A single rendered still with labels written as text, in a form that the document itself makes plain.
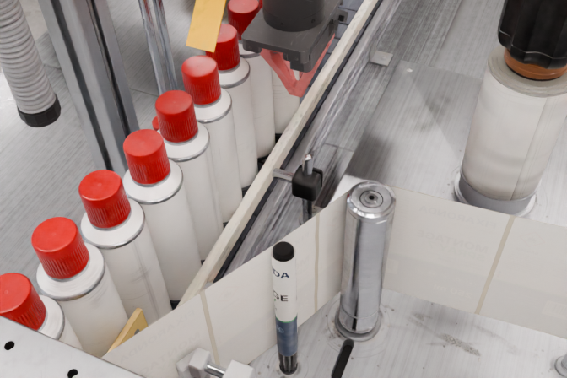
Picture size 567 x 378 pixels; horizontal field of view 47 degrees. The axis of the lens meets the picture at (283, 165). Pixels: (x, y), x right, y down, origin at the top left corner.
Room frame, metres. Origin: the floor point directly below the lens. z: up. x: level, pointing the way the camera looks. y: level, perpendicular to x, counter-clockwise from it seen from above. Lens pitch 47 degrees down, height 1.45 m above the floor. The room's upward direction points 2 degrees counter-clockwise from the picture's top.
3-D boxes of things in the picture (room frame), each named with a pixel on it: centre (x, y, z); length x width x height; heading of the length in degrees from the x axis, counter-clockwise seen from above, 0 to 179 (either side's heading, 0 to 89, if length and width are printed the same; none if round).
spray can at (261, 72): (0.57, 0.03, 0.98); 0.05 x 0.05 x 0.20
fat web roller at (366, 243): (0.32, -0.07, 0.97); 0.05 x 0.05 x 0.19
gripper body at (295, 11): (0.51, -0.02, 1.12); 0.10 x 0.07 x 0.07; 156
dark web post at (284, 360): (0.28, 0.00, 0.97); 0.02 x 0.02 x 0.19
